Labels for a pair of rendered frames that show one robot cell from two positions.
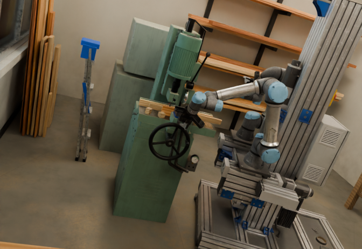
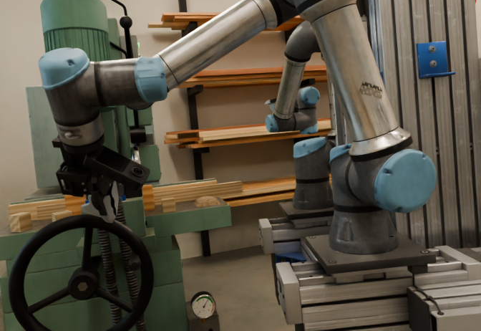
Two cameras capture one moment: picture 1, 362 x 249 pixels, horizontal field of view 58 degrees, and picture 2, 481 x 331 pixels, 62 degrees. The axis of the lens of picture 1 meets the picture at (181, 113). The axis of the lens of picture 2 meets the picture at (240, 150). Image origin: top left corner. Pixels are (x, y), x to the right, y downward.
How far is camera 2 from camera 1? 1.45 m
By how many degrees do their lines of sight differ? 15
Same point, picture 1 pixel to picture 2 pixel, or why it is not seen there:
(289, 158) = (449, 194)
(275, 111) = (345, 21)
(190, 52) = (76, 30)
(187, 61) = not seen: hidden behind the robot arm
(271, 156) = (408, 180)
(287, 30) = (318, 56)
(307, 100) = (417, 18)
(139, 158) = not seen: outside the picture
